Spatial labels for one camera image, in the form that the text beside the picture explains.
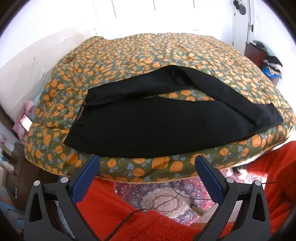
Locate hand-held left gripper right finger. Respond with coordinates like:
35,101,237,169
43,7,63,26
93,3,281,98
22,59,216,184
194,155,272,241

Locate pile of mixed clothes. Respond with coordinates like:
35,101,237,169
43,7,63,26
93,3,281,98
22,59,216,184
262,56,284,78

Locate black pants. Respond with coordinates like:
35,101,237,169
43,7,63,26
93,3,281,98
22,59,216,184
63,65,284,158

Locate brown wooden bedside table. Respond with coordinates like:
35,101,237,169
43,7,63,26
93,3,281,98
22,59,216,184
7,141,44,209

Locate patterned rug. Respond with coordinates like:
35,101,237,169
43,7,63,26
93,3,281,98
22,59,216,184
113,167,269,225

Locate pink cloth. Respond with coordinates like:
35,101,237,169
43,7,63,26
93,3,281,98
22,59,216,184
11,100,36,142

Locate red fluffy robe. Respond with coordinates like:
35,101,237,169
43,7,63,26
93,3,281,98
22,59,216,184
76,141,296,241

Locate white headboard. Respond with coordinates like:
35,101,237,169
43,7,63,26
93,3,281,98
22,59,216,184
0,25,102,116

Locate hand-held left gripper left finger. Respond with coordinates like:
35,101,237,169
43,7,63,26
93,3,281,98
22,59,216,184
23,154,102,241

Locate black cable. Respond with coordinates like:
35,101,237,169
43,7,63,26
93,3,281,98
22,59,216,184
102,179,185,241

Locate black hanging hat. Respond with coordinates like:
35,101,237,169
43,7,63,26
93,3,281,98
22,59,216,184
233,0,247,16

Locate white door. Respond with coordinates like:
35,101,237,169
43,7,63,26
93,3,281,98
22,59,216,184
232,0,256,56

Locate folded clothes on nightstand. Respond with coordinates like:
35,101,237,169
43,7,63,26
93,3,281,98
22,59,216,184
253,40,270,50

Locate dark wooden nightstand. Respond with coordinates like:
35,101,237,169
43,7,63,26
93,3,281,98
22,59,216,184
245,42,269,69

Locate green orange floral blanket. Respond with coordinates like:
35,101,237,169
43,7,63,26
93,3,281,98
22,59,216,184
24,32,296,183

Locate phone with red screen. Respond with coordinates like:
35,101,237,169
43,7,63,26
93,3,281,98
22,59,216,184
20,115,33,131

